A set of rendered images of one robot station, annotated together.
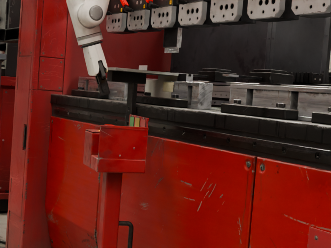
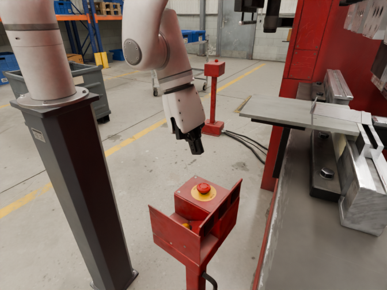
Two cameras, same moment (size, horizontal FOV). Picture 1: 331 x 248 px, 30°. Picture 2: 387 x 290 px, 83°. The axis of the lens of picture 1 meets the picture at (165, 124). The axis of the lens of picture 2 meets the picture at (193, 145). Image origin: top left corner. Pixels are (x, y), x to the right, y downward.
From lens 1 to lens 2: 1.83 m
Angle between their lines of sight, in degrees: 60
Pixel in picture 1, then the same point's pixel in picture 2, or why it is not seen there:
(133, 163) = (185, 259)
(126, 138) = (175, 232)
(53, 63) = (306, 54)
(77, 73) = (330, 64)
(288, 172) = not seen: outside the picture
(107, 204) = not seen: hidden behind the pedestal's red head
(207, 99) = (372, 218)
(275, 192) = not seen: outside the picture
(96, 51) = (168, 105)
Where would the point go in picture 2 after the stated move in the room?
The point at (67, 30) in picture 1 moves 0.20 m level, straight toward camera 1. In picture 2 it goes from (327, 21) to (311, 21)
